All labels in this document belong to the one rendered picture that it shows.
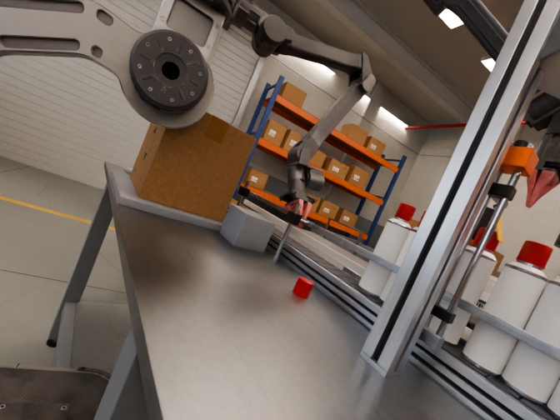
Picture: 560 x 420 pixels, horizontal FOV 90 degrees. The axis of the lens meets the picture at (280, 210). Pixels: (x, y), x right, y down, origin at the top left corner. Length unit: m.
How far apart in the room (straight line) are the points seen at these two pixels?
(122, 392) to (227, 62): 4.77
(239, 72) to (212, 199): 4.26
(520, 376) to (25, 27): 0.99
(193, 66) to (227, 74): 4.32
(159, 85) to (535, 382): 0.75
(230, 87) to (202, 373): 4.74
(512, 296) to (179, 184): 0.72
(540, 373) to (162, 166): 0.80
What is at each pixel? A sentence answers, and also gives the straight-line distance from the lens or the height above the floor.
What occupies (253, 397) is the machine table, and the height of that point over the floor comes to 0.83.
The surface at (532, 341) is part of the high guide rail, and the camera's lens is 0.52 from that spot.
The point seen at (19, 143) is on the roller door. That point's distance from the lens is 5.02.
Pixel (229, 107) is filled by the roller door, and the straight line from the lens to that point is 4.87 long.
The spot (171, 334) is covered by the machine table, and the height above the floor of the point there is 0.83.
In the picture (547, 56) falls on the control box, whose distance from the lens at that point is 0.51.
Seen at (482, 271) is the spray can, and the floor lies 1.02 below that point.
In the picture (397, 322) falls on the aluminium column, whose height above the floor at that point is 0.90.
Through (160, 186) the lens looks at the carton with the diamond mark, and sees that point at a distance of 0.79.
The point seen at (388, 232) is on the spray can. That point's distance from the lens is 0.63.
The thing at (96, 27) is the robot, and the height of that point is 1.16.
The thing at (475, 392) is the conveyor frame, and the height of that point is 0.86.
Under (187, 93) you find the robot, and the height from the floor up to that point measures 1.11.
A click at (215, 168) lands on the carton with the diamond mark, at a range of 0.81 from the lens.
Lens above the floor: 1.00
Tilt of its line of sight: 4 degrees down
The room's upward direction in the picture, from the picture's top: 23 degrees clockwise
